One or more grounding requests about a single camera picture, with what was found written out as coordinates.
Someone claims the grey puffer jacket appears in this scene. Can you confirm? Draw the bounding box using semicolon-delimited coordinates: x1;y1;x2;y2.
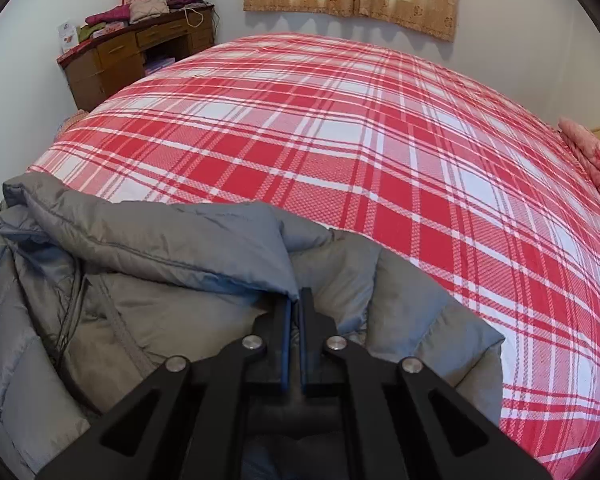
0;172;504;479

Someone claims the pile of clothes on floor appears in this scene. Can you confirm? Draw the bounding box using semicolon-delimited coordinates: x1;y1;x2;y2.
55;110;90;140

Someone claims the red plaid bed sheet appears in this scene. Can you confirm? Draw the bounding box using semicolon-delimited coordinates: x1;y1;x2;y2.
34;32;600;479

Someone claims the pink floral pillow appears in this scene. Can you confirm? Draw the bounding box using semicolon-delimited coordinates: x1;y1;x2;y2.
558;117;600;194

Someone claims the purple storage box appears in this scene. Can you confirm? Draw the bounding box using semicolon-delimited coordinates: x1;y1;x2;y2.
144;58;176;76

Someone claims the brown wooden desk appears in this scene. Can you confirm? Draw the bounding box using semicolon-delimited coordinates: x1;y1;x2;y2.
58;4;216;112

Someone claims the green folded garment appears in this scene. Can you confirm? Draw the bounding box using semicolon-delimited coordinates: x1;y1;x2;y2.
78;22;106;44

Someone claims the white card with picture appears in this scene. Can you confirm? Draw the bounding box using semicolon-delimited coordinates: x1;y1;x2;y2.
58;22;80;53

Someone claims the beige folded garment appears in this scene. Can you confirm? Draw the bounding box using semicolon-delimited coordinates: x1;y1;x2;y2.
130;0;170;24

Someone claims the magenta folded garment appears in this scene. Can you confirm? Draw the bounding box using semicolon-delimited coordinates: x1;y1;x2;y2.
85;4;131;26

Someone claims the purple folded garment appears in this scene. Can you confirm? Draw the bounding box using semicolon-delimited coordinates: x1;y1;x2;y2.
168;0;207;10

